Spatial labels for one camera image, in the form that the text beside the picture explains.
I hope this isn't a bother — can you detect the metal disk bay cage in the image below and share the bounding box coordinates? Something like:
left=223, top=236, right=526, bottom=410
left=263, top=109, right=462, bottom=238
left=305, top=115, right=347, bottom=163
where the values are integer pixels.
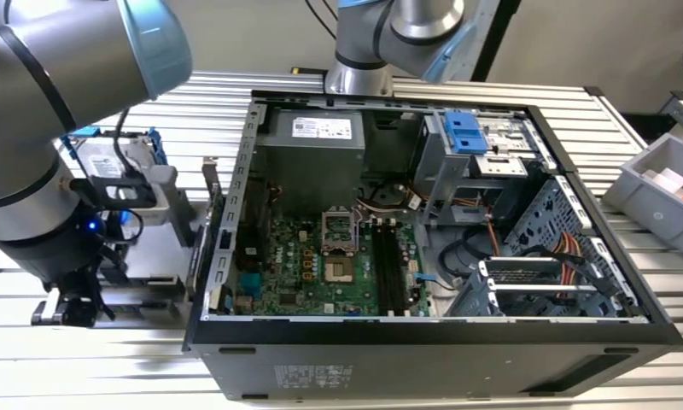
left=449, top=255, right=631, bottom=318

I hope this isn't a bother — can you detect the CPU socket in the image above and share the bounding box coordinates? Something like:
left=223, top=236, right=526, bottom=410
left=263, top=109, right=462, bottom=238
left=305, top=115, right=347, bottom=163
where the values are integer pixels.
left=321, top=253, right=358, bottom=286

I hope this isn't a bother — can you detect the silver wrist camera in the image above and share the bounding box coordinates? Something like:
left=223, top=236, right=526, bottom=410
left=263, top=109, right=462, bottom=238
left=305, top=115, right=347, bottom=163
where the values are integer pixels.
left=113, top=207, right=143, bottom=240

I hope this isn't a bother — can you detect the black expansion slot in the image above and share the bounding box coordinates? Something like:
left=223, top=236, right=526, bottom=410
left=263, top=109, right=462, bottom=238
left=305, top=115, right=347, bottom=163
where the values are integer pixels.
left=235, top=245, right=263, bottom=271

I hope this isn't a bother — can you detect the graphics card with metal bracket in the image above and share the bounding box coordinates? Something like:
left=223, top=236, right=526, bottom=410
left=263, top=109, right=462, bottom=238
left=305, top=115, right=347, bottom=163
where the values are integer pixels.
left=185, top=155, right=230, bottom=300

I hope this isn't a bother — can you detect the green motherboard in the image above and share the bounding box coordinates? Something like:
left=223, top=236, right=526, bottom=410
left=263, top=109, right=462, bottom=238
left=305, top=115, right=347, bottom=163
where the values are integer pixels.
left=230, top=213, right=434, bottom=319

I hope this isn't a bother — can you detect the metal socket cover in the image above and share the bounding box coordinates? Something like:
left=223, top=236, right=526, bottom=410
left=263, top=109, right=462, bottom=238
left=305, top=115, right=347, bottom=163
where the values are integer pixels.
left=319, top=208, right=358, bottom=254

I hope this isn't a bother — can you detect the black RAM slot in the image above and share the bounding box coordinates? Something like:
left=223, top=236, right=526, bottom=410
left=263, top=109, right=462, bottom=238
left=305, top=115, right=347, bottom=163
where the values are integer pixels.
left=373, top=218, right=389, bottom=316
left=386, top=218, right=403, bottom=316
left=379, top=218, right=397, bottom=316
left=393, top=218, right=410, bottom=316

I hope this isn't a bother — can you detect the orange yellow red wire bundle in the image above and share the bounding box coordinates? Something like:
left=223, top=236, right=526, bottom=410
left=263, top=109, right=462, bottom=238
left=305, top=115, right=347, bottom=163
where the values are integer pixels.
left=550, top=232, right=583, bottom=288

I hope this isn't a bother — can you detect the black upright post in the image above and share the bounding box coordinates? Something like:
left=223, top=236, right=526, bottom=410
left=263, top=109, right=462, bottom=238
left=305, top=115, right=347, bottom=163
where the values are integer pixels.
left=469, top=0, right=523, bottom=83

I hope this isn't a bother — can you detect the black camera cable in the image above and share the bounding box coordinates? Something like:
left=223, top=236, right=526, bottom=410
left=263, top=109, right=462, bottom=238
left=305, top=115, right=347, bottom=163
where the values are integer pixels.
left=113, top=108, right=145, bottom=240

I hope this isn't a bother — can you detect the grey parts rack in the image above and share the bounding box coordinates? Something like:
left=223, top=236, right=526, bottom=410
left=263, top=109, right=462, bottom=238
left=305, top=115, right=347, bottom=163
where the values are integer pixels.
left=98, top=165, right=206, bottom=330

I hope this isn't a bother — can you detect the white box in bin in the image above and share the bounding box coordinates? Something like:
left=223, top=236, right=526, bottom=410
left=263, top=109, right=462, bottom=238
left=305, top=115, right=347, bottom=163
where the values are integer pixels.
left=640, top=167, right=683, bottom=196

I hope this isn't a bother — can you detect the black round cooler fan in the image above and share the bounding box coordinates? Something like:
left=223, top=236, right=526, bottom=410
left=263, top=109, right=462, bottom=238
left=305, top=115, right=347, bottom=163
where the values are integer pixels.
left=357, top=181, right=419, bottom=214

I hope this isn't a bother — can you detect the hard disk in blue carrier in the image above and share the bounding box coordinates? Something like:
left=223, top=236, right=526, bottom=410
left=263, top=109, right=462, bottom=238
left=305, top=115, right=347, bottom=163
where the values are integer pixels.
left=58, top=125, right=169, bottom=206

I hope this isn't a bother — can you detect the teal expansion slot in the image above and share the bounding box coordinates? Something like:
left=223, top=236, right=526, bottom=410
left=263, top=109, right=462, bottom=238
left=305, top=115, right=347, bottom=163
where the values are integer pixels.
left=238, top=272, right=263, bottom=301

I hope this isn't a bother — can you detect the open black PC case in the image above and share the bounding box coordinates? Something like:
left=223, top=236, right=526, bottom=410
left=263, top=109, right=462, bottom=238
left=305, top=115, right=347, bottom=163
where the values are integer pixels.
left=181, top=87, right=683, bottom=402

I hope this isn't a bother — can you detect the blue plastic drive latch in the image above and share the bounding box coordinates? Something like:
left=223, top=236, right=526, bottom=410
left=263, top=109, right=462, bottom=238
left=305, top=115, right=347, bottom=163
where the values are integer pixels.
left=442, top=109, right=489, bottom=155

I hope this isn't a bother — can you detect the grey plastic bin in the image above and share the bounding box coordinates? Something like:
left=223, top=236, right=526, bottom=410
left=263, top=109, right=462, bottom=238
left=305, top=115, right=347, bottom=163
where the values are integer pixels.
left=600, top=132, right=683, bottom=254

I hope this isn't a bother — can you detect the metal optical drive cage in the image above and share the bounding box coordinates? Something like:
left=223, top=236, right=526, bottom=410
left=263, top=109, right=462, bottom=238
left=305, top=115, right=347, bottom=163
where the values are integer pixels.
left=414, top=108, right=554, bottom=224

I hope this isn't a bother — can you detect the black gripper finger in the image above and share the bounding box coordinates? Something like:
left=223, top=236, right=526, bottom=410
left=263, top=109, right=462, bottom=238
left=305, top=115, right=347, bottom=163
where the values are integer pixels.
left=90, top=272, right=119, bottom=322
left=30, top=294, right=101, bottom=329

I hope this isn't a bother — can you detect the grey power supply unit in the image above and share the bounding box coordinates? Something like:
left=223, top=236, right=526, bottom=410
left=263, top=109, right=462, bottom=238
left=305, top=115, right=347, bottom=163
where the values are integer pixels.
left=254, top=108, right=370, bottom=217

